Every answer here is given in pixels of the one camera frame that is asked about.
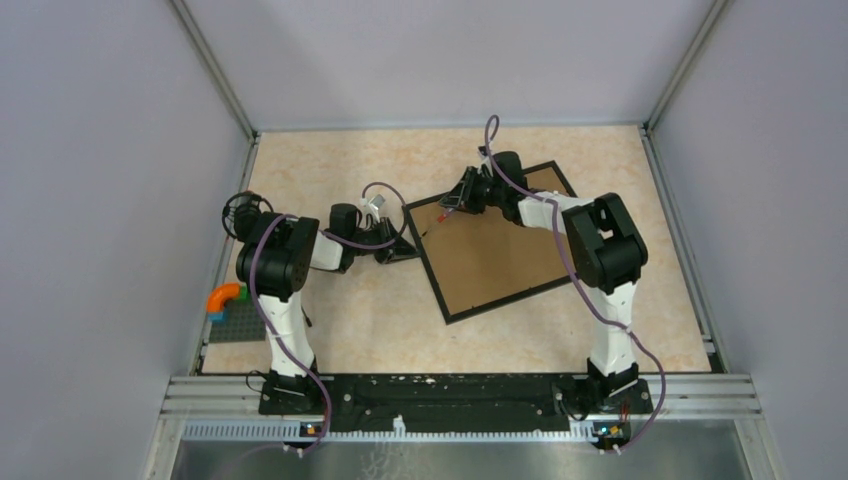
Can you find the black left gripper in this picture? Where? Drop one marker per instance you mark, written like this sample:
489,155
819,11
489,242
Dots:
390,254

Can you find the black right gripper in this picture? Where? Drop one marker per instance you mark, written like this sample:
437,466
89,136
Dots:
470,178

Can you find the black wooden picture frame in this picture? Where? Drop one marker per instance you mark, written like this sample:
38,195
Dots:
478,263

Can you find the blue red handled screwdriver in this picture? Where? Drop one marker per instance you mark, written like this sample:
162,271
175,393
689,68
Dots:
440,220

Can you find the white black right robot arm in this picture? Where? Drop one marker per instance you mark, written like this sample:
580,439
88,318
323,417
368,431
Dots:
598,238

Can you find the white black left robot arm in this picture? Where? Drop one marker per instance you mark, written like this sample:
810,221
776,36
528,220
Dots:
279,251

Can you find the black microphone on stand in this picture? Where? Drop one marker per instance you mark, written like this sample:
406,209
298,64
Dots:
241,212

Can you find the grey brick baseplate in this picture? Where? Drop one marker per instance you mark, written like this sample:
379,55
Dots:
238,322

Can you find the orange curved toy brick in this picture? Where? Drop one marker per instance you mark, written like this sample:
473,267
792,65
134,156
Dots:
218,298

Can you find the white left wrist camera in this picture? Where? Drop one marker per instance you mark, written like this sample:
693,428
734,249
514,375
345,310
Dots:
376,202

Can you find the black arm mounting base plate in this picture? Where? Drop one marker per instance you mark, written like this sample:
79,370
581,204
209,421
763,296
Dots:
459,403

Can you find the aluminium front frame rail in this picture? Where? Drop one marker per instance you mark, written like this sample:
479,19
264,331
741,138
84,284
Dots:
226,408

